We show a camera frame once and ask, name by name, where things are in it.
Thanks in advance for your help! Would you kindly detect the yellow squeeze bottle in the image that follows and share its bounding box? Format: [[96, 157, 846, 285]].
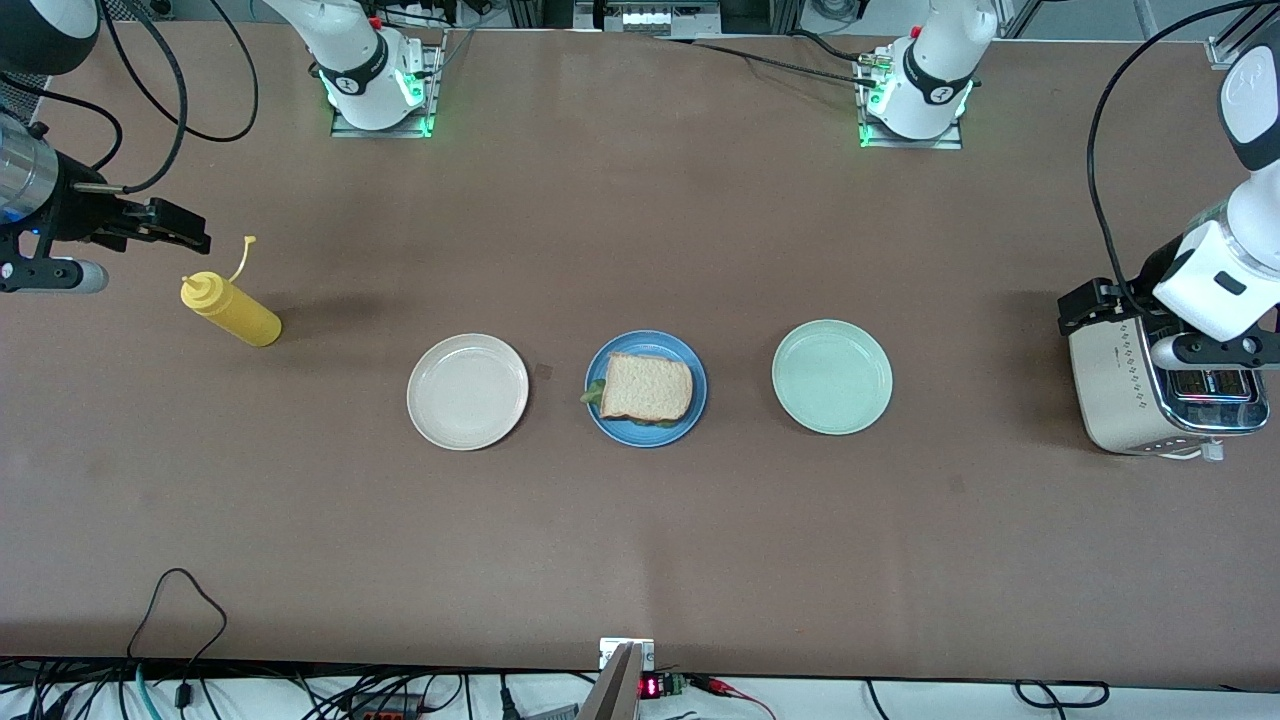
[[180, 236, 283, 348]]

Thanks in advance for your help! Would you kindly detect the toasted bread slice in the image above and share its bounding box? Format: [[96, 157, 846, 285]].
[[598, 352, 695, 422]]

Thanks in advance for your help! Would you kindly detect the green lettuce leaf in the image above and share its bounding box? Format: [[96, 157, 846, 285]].
[[580, 378, 681, 429]]

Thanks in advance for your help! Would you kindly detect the green plate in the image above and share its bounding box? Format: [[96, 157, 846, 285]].
[[771, 319, 894, 437]]

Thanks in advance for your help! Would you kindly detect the beige plate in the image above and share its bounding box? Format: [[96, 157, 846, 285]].
[[406, 333, 530, 452]]

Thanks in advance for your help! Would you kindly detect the blue plate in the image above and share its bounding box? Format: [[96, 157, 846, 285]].
[[584, 329, 709, 449]]

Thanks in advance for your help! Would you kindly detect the cream and chrome toaster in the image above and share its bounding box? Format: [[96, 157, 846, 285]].
[[1067, 312, 1271, 463]]

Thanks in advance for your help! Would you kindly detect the grey mesh fabric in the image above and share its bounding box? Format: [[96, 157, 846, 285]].
[[0, 75, 51, 126]]

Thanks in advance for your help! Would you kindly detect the grey device with white lights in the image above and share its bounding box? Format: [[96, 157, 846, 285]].
[[575, 0, 721, 37]]

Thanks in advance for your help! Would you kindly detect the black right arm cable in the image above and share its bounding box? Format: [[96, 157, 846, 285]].
[[0, 0, 261, 196]]

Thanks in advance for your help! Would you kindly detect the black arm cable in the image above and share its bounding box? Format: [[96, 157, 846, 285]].
[[1087, 0, 1280, 311], [0, 0, 261, 196]]

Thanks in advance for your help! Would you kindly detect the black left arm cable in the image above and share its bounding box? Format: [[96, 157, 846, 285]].
[[1087, 0, 1280, 311]]

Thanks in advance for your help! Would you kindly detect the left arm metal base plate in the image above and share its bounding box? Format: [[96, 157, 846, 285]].
[[858, 50, 964, 151]]

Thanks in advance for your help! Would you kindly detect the aluminium corner bracket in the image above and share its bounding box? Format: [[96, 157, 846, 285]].
[[1205, 20, 1251, 71]]

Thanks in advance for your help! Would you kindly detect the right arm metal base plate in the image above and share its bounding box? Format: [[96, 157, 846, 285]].
[[330, 30, 447, 139]]

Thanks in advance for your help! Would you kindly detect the thin black cable loop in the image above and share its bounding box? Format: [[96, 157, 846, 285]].
[[125, 567, 229, 673]]

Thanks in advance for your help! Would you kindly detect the flat black cable loop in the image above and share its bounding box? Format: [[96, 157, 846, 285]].
[[1015, 680, 1111, 709]]

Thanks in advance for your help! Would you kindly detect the black cable across table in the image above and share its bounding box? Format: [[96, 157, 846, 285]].
[[650, 30, 881, 89]]

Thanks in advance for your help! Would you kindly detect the red clip cable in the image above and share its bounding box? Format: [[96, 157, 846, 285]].
[[690, 675, 776, 720]]

